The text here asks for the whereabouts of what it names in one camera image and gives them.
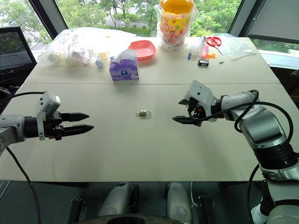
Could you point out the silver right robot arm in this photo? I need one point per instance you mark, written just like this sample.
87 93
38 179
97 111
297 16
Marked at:
257 121

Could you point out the clear bag of white items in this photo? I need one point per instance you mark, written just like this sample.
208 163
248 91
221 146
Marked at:
77 46

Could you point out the clear plastic tube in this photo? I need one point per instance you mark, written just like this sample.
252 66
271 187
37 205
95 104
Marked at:
201 42

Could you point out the purple tissue box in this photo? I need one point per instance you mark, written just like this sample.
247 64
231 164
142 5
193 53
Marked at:
123 70

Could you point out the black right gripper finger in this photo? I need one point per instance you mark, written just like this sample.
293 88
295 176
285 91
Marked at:
185 120
183 101

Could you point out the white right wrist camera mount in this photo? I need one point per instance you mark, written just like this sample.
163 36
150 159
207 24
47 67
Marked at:
201 92

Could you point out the black mesh chair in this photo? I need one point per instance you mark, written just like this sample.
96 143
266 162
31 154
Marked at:
14 53

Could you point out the grey robot leg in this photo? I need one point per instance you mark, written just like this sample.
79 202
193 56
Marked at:
178 200
116 198

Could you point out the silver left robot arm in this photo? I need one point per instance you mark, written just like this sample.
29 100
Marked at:
14 127

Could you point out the small black box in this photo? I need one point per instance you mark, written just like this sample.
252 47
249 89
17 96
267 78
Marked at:
203 63

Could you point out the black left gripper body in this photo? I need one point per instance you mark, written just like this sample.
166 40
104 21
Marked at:
52 127

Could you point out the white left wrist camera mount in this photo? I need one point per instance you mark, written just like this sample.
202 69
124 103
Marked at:
47 101

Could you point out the black table bracket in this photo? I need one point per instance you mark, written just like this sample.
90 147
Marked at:
77 208
206 206

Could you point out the clear empty plastic bag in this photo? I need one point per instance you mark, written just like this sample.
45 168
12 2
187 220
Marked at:
236 47

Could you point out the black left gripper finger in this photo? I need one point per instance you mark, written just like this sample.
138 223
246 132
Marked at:
74 116
77 130

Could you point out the blue capped pen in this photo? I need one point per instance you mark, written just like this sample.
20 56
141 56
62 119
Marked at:
190 54

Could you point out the blue capped tube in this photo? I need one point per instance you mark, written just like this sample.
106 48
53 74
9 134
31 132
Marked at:
100 61

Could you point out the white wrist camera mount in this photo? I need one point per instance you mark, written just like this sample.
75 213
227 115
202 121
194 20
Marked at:
47 101
201 92

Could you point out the small brass padlock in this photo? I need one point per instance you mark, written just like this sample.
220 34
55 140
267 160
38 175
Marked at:
145 113

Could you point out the dark rounded robot base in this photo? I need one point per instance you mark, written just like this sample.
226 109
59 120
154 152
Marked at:
130 219

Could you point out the grey right robot leg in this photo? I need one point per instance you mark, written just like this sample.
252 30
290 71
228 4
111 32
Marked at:
178 200

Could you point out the small orange clip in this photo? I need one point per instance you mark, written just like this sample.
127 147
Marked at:
211 55

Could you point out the yellow snack jar in bag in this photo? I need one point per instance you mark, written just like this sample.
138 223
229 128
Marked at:
176 23

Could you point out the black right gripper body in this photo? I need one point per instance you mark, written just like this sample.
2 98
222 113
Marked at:
196 109

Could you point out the grey left robot leg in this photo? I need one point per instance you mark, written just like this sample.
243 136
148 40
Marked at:
116 198

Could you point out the red plastic dish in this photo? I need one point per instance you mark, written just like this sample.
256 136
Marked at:
143 47

